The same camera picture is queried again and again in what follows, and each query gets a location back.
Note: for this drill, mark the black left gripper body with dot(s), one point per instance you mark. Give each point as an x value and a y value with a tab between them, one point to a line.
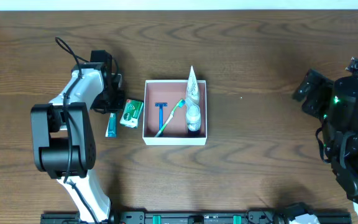
114	101

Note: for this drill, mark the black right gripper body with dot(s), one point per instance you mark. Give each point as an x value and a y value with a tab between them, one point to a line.
312	93

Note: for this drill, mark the green soap bar packet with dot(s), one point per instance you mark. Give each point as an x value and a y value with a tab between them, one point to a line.
131	114

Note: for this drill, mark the red green toothpaste tube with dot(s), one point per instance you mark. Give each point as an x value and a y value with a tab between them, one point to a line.
111	131

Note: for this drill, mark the blue disposable razor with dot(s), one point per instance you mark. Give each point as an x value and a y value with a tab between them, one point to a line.
160	115

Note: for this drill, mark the white box with pink interior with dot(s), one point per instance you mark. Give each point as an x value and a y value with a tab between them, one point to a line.
176	132

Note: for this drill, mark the green white toothbrush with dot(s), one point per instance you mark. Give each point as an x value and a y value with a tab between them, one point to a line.
180	104

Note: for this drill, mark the white floral lotion tube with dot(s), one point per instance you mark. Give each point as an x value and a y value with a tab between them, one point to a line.
192	89

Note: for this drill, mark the clear pump soap bottle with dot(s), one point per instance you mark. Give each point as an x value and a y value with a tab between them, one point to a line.
193	118

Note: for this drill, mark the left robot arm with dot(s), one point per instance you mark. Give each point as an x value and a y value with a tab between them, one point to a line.
63	139

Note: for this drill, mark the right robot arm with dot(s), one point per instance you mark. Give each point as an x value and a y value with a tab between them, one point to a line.
335	105

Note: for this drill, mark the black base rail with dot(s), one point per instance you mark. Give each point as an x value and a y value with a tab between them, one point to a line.
228	218

